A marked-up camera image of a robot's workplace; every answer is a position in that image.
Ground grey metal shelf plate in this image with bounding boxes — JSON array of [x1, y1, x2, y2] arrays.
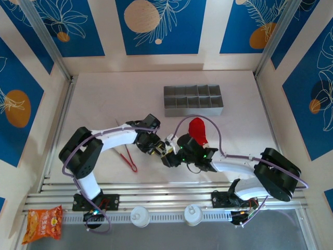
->
[[15, 208, 322, 250]]

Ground aluminium corner post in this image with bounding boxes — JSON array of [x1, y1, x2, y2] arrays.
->
[[254, 0, 301, 79], [19, 0, 73, 80]]

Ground grey compartment organizer box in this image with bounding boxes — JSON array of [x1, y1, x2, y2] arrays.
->
[[163, 84, 225, 118]]

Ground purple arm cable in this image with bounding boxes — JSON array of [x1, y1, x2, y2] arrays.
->
[[62, 126, 159, 234], [173, 114, 310, 229]]

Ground orange snack bag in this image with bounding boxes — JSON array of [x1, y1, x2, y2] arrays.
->
[[21, 205, 63, 245]]

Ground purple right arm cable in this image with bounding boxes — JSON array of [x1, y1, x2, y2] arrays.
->
[[173, 114, 310, 229]]

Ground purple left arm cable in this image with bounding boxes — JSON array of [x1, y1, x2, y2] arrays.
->
[[62, 126, 159, 234]]

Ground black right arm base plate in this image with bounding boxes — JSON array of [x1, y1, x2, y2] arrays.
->
[[211, 191, 258, 209]]

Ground metal tongs with red handle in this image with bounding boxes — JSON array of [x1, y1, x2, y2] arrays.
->
[[111, 118, 138, 173]]

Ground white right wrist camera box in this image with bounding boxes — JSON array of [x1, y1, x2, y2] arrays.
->
[[165, 133, 179, 147]]

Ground white round lidded container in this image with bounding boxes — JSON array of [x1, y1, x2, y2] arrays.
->
[[130, 205, 150, 229], [184, 204, 203, 227]]

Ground aluminium front rail frame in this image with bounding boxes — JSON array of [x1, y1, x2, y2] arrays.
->
[[22, 182, 309, 213]]

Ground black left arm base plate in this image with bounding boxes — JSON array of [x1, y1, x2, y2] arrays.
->
[[72, 194, 120, 211]]

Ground slotted grey cable duct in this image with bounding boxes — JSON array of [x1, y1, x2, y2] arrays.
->
[[62, 211, 234, 224]]

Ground aluminium side rail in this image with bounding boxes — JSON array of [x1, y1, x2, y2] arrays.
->
[[39, 75, 79, 193], [253, 74, 291, 187]]

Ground red sock with white toe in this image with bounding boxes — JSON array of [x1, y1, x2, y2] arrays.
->
[[187, 117, 210, 146]]

